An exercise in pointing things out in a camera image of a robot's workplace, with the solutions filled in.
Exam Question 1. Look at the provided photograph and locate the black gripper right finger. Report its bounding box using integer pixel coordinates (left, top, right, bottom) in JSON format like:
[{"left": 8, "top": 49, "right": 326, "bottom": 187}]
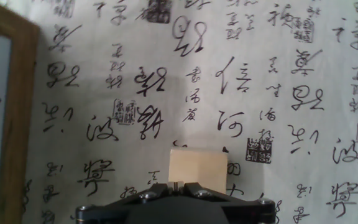
[{"left": 181, "top": 182, "right": 276, "bottom": 224}]

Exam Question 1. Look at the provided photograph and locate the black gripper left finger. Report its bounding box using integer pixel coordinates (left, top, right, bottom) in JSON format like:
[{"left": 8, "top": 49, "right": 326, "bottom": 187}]
[{"left": 75, "top": 182, "right": 176, "bottom": 224}]

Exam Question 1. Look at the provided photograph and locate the light wooden block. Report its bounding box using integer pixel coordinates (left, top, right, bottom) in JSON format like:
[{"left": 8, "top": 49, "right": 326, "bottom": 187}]
[{"left": 168, "top": 148, "right": 229, "bottom": 194}]

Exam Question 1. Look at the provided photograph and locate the beige calligraphy print cloth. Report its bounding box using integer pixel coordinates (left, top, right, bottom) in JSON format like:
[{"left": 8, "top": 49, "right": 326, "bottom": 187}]
[{"left": 20, "top": 0, "right": 358, "bottom": 224}]

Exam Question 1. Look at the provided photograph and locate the wooden picture frame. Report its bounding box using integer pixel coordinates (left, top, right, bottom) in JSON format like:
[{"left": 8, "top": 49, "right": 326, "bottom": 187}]
[{"left": 0, "top": 0, "right": 40, "bottom": 224}]

